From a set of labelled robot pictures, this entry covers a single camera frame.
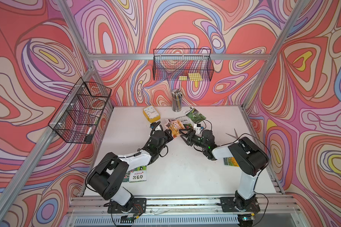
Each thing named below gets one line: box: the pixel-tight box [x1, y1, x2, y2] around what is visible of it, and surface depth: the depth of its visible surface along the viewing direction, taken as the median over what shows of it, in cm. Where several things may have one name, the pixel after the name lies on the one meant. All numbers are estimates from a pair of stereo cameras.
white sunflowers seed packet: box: [175, 115, 193, 125], surface depth 113 cm
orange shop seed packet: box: [164, 119, 186, 139], surface depth 92 cm
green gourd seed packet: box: [182, 106, 207, 124], surface depth 117 cm
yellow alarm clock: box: [143, 105, 161, 123], surface depth 114 cm
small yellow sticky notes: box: [178, 75, 188, 81], surface depth 84 cm
